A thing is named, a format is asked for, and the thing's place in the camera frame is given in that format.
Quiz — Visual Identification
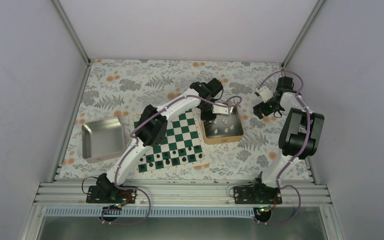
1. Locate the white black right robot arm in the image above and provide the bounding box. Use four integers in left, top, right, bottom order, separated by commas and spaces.
250, 76, 325, 204

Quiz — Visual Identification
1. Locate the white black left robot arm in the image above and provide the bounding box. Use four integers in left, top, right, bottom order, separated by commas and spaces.
96, 78, 225, 203

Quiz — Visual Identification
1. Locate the green white chess board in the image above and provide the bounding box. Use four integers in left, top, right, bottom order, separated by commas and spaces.
134, 109, 210, 176

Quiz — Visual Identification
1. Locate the gold rimmed metal tin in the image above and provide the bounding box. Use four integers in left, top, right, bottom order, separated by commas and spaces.
201, 106, 244, 145

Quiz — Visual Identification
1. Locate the floral patterned table mat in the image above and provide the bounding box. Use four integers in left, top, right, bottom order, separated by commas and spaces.
59, 59, 286, 180

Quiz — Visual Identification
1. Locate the pink rimmed metal tin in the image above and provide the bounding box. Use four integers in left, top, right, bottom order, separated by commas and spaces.
81, 117, 127, 164

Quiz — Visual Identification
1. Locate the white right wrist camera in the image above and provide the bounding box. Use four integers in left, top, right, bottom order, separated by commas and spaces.
255, 86, 274, 103

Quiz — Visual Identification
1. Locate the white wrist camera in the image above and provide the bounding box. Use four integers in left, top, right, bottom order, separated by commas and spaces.
255, 86, 274, 103
212, 104, 231, 115

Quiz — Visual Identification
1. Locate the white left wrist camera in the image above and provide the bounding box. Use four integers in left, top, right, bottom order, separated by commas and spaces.
212, 104, 231, 115

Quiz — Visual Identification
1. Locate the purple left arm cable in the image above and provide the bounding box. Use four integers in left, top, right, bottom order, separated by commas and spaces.
100, 95, 243, 226

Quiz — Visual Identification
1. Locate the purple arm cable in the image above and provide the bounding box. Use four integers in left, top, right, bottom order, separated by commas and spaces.
253, 70, 312, 226
100, 95, 243, 226

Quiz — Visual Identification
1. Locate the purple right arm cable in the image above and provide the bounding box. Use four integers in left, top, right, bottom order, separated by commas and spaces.
253, 70, 312, 226

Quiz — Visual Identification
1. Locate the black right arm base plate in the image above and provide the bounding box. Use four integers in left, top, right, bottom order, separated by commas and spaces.
233, 185, 283, 205

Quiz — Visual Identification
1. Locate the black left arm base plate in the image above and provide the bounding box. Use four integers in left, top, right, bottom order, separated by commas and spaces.
85, 185, 137, 205

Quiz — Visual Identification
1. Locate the aluminium frame rail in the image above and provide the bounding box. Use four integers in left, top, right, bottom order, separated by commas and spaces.
33, 178, 332, 207

